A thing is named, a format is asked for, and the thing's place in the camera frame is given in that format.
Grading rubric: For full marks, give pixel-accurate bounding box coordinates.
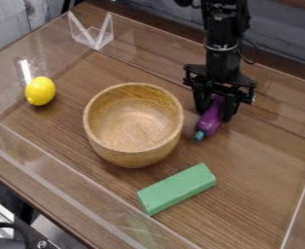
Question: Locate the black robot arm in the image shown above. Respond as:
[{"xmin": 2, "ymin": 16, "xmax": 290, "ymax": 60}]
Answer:
[{"xmin": 174, "ymin": 0, "xmax": 257, "ymax": 123}]

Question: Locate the brown wooden bowl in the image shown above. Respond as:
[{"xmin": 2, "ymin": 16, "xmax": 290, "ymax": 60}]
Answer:
[{"xmin": 82, "ymin": 83, "xmax": 183, "ymax": 168}]

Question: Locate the clear acrylic corner bracket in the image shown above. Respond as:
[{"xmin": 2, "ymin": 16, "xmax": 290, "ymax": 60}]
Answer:
[{"xmin": 68, "ymin": 12, "xmax": 114, "ymax": 51}]

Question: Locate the green rectangular block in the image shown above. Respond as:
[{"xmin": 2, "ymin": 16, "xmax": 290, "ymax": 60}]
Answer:
[{"xmin": 137, "ymin": 163, "xmax": 217, "ymax": 216}]

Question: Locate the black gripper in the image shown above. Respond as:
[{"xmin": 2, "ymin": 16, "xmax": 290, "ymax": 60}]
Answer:
[{"xmin": 182, "ymin": 64, "xmax": 257, "ymax": 123}]

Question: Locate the purple toy eggplant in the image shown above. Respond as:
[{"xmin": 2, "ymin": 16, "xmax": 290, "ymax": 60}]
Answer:
[{"xmin": 194, "ymin": 94, "xmax": 225, "ymax": 141}]

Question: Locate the clear acrylic tray wall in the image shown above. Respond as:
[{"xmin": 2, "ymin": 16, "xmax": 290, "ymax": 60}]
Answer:
[{"xmin": 0, "ymin": 17, "xmax": 305, "ymax": 249}]

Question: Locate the yellow toy lemon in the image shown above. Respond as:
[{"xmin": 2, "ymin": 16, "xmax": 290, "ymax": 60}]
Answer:
[{"xmin": 25, "ymin": 76, "xmax": 56, "ymax": 106}]

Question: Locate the black metal bracket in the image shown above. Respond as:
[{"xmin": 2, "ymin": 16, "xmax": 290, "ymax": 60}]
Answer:
[{"xmin": 13, "ymin": 217, "xmax": 61, "ymax": 249}]

